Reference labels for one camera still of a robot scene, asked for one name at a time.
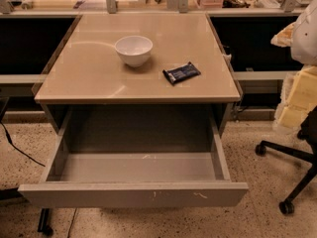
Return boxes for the black office chair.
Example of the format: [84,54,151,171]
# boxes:
[255,106,317,216]

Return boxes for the white ceramic bowl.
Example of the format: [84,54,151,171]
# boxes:
[115,36,153,67]

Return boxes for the dark blue snack packet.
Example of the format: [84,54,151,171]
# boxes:
[162,62,201,85]

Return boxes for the black floor cable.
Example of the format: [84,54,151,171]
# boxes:
[0,121,47,168]

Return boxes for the black stand base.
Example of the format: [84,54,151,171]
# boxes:
[0,187,53,237]

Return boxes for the grey drawer cabinet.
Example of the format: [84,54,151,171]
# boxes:
[31,13,244,138]

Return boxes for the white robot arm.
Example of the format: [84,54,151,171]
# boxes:
[270,0,317,131]

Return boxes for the grey top drawer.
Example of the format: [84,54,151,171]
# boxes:
[19,105,248,208]

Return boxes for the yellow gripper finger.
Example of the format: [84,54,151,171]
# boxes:
[270,22,317,131]

